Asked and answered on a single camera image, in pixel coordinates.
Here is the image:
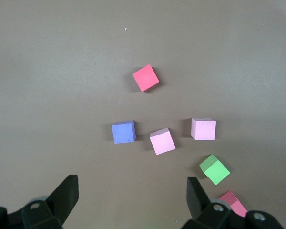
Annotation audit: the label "green foam cube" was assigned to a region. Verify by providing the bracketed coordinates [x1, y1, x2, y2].
[199, 154, 231, 186]

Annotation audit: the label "pink foam cube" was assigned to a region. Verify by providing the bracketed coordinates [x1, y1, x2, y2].
[149, 127, 176, 156]
[191, 117, 217, 141]

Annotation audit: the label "red foam cube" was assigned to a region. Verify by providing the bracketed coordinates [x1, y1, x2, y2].
[218, 190, 248, 218]
[132, 63, 160, 93]

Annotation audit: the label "brown table mat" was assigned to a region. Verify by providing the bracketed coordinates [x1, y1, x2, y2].
[0, 0, 286, 229]

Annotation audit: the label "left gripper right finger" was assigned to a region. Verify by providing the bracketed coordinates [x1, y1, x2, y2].
[183, 177, 285, 229]

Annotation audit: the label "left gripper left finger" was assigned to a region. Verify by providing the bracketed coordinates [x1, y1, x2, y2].
[0, 175, 79, 229]

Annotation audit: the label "purple foam cube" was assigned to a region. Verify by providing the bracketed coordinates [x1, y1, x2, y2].
[111, 120, 137, 144]

